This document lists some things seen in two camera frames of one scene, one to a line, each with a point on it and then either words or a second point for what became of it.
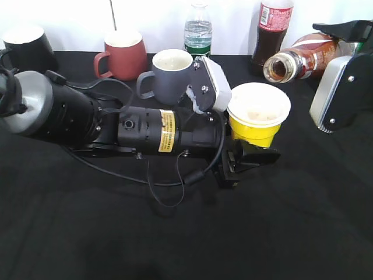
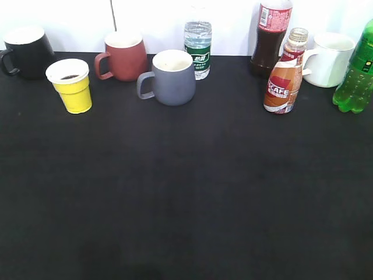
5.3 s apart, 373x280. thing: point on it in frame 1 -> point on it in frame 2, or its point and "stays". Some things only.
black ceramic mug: (28, 49) stays
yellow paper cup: (256, 112) -> (70, 78)
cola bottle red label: (275, 17) stays
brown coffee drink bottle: (309, 55) -> (283, 85)
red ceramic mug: (129, 58) stays
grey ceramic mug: (169, 78) stays
